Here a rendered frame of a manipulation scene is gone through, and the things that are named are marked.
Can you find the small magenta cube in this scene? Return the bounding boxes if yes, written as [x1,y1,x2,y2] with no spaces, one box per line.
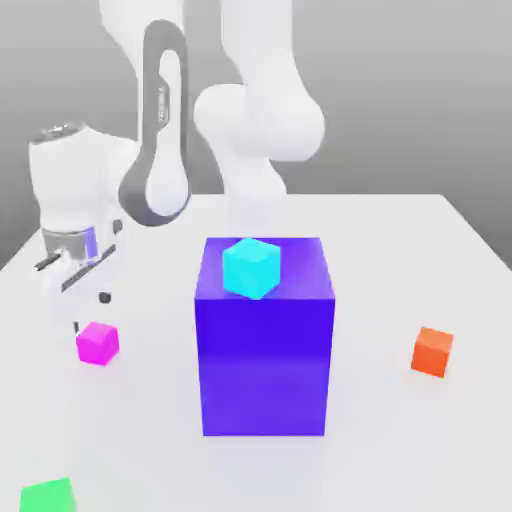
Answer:
[75,321,121,367]

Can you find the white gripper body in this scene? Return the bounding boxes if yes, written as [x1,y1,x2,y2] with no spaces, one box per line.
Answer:
[48,242,124,326]

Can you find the small green cube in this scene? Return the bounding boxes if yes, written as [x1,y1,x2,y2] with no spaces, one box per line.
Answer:
[18,476,77,512]

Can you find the small orange cube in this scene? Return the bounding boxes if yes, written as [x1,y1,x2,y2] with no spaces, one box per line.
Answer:
[410,326,455,379]

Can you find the small cyan cube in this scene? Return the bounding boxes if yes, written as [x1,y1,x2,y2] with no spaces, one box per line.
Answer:
[221,237,282,301]

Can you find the large blue box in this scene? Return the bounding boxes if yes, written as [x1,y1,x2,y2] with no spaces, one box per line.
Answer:
[194,236,336,438]

